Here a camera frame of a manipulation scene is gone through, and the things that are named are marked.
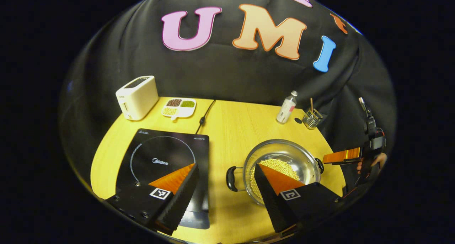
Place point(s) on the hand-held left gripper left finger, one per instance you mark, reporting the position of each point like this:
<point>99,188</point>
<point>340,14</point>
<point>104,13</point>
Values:
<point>185,194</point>

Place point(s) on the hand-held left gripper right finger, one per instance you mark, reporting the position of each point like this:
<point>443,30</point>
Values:
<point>270,201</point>

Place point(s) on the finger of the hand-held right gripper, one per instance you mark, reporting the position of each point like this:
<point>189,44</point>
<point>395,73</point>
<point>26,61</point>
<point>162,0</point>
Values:
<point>344,155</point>

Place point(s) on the pile of yellow soybeans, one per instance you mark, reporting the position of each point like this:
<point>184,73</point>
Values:
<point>280,165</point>

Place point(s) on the black induction cooktop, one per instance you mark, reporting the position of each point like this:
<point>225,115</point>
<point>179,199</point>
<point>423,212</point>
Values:
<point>160,151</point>

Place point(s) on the small glass jar with stick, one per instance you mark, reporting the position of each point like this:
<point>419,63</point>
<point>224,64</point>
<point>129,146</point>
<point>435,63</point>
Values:
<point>312,120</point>

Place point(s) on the clear bottle with white label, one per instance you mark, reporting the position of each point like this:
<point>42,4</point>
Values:
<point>286,109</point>

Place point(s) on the white divided dish of beans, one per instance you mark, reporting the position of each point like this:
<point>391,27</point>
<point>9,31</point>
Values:
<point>177,109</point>

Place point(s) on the white toaster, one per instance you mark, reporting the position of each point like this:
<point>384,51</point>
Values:
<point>137,98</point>

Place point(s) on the black backdrop cloth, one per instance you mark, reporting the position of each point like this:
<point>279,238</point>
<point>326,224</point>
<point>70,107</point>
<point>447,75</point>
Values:
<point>231,73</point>

